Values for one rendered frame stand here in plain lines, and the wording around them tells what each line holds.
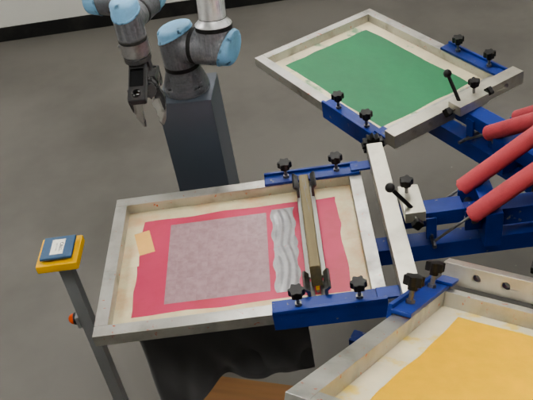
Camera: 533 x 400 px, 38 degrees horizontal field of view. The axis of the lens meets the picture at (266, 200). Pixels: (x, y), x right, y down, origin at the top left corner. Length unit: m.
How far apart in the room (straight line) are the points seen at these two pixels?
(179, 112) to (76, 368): 1.35
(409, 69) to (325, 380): 1.98
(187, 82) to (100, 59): 3.18
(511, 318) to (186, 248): 1.00
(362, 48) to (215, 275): 1.33
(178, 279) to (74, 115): 2.97
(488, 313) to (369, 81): 1.39
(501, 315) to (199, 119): 1.23
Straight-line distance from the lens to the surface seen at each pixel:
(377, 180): 2.34
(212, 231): 2.38
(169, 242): 2.38
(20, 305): 3.84
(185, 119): 2.58
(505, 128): 2.42
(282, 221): 2.35
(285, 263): 2.21
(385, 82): 2.97
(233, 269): 2.24
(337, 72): 3.06
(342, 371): 1.27
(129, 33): 2.02
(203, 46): 2.43
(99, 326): 2.15
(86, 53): 5.83
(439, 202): 2.25
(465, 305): 1.83
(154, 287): 2.25
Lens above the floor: 2.48
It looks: 38 degrees down
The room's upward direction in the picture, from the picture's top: 10 degrees counter-clockwise
